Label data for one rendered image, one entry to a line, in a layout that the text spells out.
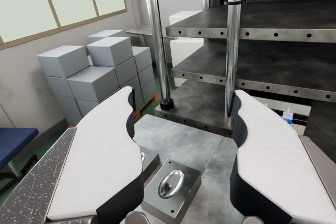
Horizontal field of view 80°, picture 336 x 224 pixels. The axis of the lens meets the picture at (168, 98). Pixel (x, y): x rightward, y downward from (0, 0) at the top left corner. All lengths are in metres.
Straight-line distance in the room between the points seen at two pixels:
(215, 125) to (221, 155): 0.24
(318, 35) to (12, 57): 2.46
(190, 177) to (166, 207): 0.14
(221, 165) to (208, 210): 0.21
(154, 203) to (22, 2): 2.32
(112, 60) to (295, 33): 1.66
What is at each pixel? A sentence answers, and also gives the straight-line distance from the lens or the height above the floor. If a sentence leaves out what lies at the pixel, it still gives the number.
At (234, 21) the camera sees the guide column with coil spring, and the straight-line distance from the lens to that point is 0.96.
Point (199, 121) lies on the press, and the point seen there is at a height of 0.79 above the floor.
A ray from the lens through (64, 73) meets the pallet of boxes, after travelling 2.21.
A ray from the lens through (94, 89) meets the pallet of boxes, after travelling 2.00.
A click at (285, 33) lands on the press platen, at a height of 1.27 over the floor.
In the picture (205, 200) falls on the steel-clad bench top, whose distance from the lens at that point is 0.85.
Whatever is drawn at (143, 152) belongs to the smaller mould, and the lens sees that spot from 0.95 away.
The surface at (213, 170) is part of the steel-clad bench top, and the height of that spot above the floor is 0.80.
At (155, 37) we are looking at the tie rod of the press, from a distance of 1.14.
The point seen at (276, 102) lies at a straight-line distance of 1.10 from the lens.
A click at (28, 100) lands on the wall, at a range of 2.67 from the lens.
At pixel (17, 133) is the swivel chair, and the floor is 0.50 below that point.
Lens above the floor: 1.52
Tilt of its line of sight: 30 degrees down
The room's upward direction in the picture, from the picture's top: 8 degrees counter-clockwise
